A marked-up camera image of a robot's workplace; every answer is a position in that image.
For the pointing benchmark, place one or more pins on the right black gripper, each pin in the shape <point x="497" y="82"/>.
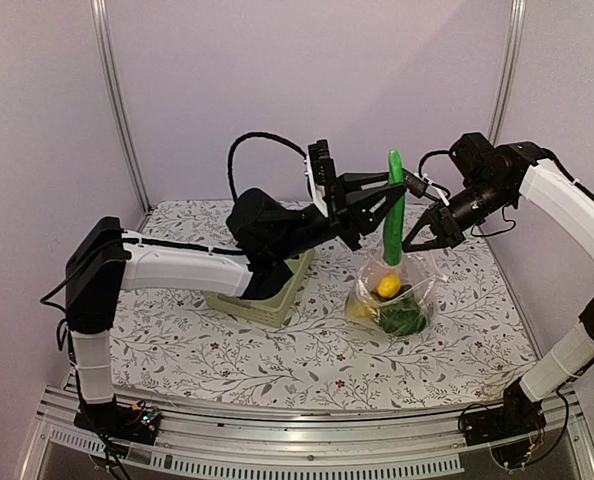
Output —
<point x="431" y="216"/>

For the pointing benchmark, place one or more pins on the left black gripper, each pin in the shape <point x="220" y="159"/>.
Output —
<point x="342" y="219"/>

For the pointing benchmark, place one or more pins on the green cucumber toy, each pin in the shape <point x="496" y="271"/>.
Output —
<point x="393" y="224"/>

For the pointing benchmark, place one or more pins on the yellow lemon toy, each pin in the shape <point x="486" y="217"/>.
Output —
<point x="389" y="287"/>

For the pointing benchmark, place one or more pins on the clear zip top bag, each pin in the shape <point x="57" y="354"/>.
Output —
<point x="398" y="299"/>

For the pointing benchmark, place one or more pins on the bok choy toy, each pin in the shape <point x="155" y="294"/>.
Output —
<point x="402" y="318"/>

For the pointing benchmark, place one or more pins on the beige perforated plastic basket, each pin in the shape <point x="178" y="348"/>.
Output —
<point x="270" y="312"/>

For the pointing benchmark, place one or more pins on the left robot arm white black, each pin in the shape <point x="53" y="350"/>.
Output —
<point x="111" y="260"/>

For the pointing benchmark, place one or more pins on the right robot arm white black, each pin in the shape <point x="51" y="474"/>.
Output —
<point x="495" y="177"/>

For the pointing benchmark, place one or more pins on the floral tablecloth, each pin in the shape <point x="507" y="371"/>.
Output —
<point x="170" y="342"/>

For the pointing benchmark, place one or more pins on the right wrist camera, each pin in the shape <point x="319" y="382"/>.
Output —
<point x="424" y="187"/>

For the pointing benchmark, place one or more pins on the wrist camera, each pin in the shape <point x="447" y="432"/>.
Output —
<point x="424" y="187"/>
<point x="321" y="170"/>

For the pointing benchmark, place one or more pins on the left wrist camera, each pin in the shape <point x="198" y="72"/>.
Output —
<point x="321" y="170"/>

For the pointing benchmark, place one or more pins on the right aluminium frame post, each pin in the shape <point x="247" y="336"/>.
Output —
<point x="508" y="70"/>

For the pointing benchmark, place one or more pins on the aluminium frame post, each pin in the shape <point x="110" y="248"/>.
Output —
<point x="109" y="70"/>
<point x="508" y="70"/>

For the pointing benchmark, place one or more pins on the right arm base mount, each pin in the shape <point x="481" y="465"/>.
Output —
<point x="513" y="433"/>

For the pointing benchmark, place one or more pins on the aluminium front rail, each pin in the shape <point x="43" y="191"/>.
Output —
<point x="210" y="440"/>

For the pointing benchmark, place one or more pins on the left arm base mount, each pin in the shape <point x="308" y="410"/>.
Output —
<point x="137" y="423"/>

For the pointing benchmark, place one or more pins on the left aluminium frame post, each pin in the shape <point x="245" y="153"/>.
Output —
<point x="109" y="70"/>

